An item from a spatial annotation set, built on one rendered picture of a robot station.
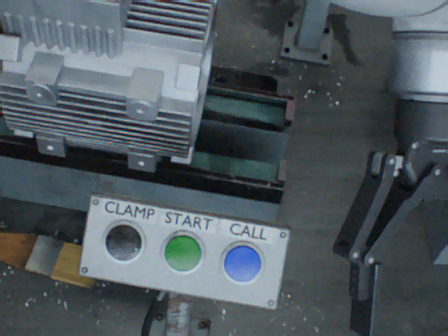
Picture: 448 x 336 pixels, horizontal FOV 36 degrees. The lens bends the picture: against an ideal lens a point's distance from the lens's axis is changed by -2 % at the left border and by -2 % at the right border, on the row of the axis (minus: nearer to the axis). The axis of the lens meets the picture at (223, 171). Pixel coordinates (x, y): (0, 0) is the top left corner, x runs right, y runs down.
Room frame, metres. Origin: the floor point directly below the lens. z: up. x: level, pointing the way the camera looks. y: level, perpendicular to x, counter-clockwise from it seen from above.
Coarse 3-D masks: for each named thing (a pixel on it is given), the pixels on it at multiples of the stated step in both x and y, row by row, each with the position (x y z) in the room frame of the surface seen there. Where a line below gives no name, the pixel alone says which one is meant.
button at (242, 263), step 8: (232, 248) 0.28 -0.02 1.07; (240, 248) 0.28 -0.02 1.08; (248, 248) 0.28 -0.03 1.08; (232, 256) 0.27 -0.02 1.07; (240, 256) 0.27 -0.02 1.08; (248, 256) 0.27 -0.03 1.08; (256, 256) 0.27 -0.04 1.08; (224, 264) 0.27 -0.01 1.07; (232, 264) 0.27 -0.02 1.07; (240, 264) 0.27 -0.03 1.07; (248, 264) 0.27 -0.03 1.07; (256, 264) 0.27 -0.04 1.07; (232, 272) 0.26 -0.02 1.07; (240, 272) 0.26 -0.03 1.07; (248, 272) 0.26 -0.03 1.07; (256, 272) 0.26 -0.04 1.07; (240, 280) 0.26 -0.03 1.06; (248, 280) 0.26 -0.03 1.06
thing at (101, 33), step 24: (0, 0) 0.47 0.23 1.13; (24, 0) 0.47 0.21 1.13; (48, 0) 0.47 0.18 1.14; (72, 0) 0.47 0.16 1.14; (96, 0) 0.47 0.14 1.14; (120, 0) 0.47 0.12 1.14; (24, 24) 0.47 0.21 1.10; (48, 24) 0.47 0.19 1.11; (72, 24) 0.47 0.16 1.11; (96, 24) 0.47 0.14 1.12; (120, 24) 0.47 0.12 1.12; (48, 48) 0.47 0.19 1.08; (72, 48) 0.46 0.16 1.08; (96, 48) 0.46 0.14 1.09; (120, 48) 0.47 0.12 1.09
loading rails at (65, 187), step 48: (240, 96) 0.58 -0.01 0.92; (288, 96) 0.58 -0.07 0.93; (0, 144) 0.45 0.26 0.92; (240, 144) 0.55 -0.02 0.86; (0, 192) 0.45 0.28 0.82; (48, 192) 0.45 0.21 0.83; (96, 192) 0.45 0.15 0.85; (144, 192) 0.45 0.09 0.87; (192, 192) 0.44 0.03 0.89; (240, 192) 0.44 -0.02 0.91
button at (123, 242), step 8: (112, 232) 0.27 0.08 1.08; (120, 232) 0.28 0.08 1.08; (128, 232) 0.28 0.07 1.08; (136, 232) 0.28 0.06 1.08; (112, 240) 0.27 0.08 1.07; (120, 240) 0.27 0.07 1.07; (128, 240) 0.27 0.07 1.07; (136, 240) 0.27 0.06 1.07; (112, 248) 0.26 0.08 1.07; (120, 248) 0.26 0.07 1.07; (128, 248) 0.27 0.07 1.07; (136, 248) 0.27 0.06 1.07; (112, 256) 0.26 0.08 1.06; (120, 256) 0.26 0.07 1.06; (128, 256) 0.26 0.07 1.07
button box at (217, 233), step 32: (96, 224) 0.28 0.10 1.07; (128, 224) 0.28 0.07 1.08; (160, 224) 0.29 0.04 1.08; (192, 224) 0.29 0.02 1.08; (224, 224) 0.29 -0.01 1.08; (256, 224) 0.30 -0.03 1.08; (96, 256) 0.26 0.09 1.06; (160, 256) 0.27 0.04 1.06; (224, 256) 0.27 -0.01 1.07; (160, 288) 0.25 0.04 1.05; (192, 288) 0.25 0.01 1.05; (224, 288) 0.25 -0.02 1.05; (256, 288) 0.26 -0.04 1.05
